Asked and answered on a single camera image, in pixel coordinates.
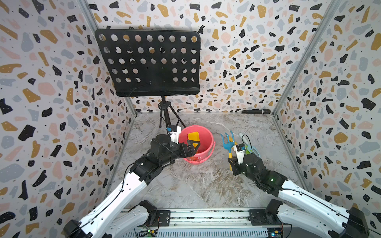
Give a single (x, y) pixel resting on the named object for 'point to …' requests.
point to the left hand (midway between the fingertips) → (195, 144)
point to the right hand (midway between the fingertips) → (230, 159)
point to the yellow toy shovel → (194, 136)
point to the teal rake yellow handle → (228, 144)
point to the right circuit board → (275, 232)
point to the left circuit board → (146, 231)
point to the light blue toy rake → (253, 149)
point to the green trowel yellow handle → (247, 151)
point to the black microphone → (266, 111)
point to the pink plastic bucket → (206, 146)
